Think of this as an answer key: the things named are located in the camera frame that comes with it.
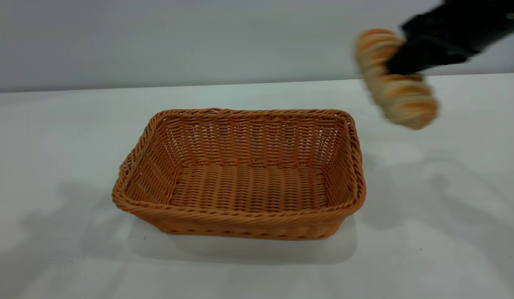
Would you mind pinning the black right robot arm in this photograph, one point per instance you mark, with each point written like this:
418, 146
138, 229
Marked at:
495, 14

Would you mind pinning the striped bread roll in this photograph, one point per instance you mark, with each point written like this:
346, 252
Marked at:
406, 101

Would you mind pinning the orange woven wicker basket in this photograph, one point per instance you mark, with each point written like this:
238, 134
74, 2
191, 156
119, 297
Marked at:
244, 195

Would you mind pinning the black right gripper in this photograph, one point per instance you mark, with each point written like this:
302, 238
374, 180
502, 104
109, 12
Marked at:
443, 35

